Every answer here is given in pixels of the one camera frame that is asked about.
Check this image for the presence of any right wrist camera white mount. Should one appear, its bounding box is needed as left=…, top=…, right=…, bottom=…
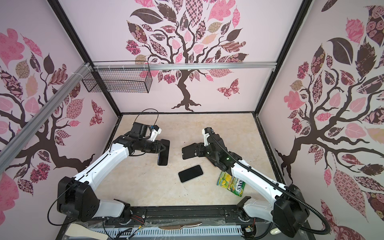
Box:
left=202, top=127, right=214, bottom=147

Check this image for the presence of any black corrugated cable conduit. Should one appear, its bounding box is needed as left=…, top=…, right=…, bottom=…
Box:
left=209, top=130, right=331, bottom=235

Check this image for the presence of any aluminium rail wall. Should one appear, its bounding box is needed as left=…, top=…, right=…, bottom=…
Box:
left=93, top=62, right=277, bottom=71
left=1, top=63, right=92, bottom=173

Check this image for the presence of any black phone case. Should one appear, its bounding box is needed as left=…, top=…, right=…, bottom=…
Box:
left=182, top=144, right=195, bottom=160

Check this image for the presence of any black wire basket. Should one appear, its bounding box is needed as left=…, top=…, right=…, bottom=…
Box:
left=82, top=60, right=153, bottom=94

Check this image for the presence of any black phone centre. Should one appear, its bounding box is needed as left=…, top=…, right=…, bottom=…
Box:
left=178, top=165, right=204, bottom=183

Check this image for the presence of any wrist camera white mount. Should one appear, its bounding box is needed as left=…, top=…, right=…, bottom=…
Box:
left=202, top=127, right=214, bottom=147
left=149, top=125, right=162, bottom=142

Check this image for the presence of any black smartphone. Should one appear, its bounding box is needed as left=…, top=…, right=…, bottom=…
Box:
left=157, top=140, right=170, bottom=166

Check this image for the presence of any white spatula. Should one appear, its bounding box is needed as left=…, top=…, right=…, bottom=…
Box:
left=65, top=224, right=109, bottom=240

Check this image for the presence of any green yellow candy bag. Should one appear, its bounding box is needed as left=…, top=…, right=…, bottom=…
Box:
left=217, top=172, right=246, bottom=197

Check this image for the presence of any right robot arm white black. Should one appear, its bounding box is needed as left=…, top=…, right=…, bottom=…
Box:
left=182, top=134, right=310, bottom=238

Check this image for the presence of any aluminium rail back wall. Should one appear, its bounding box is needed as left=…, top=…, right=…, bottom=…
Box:
left=93, top=62, right=277, bottom=71

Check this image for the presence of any aluminium rail left wall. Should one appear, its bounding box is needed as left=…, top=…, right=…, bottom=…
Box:
left=1, top=63, right=92, bottom=173

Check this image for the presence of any white perforated cable tray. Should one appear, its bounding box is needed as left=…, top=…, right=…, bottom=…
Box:
left=91, top=226, right=243, bottom=238

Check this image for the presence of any wooden knife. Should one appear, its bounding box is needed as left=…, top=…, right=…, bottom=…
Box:
left=159, top=222, right=202, bottom=231

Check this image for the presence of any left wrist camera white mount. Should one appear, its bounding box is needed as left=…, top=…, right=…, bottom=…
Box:
left=149, top=125, right=162, bottom=142

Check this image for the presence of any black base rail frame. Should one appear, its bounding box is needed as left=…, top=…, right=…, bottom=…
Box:
left=55, top=203, right=316, bottom=240

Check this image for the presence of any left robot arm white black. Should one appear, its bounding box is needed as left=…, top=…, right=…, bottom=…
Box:
left=56, top=122, right=170, bottom=223

